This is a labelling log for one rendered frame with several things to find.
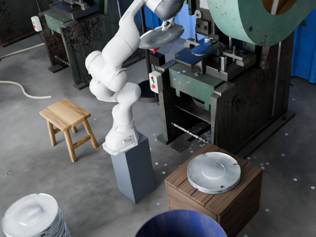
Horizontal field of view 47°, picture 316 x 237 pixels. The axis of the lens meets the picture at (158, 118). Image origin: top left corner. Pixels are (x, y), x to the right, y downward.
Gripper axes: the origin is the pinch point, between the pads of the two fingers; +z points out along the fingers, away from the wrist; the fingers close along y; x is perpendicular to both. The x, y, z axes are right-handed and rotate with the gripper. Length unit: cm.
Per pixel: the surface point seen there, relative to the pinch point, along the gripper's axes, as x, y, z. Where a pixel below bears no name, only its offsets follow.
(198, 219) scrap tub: 19, -101, -12
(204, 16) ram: -29.3, 5.2, 12.7
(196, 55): -20.5, -13.9, 23.3
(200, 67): -22.2, -20.2, 28.8
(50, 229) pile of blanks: 87, -85, 18
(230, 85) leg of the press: -33, -39, 18
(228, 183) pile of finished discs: -7, -91, 4
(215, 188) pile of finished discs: 1, -91, 4
